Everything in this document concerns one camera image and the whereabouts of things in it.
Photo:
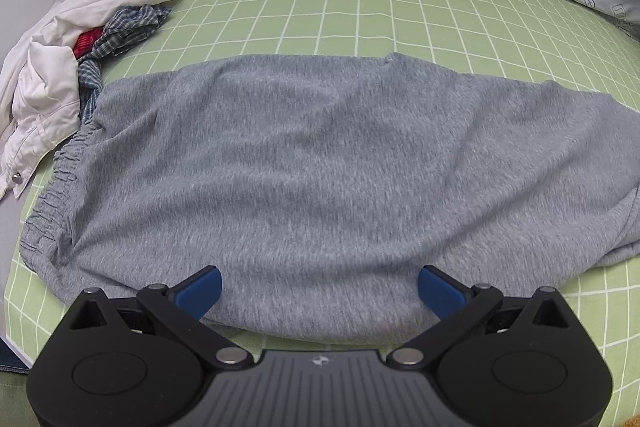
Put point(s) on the white denim jacket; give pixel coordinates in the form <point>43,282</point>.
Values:
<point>40,99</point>

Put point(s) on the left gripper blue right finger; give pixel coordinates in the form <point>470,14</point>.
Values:
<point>460,310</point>

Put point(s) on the grey sweatpants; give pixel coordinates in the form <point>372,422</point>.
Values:
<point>320,186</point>

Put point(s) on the red garment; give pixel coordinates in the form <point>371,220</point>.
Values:
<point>86,41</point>

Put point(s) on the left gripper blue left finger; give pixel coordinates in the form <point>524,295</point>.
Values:
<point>177,311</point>

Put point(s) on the blue plaid shirt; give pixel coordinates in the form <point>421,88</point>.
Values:
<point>128,27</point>

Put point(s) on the green checked bed sheet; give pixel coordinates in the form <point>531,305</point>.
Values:
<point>532,40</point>

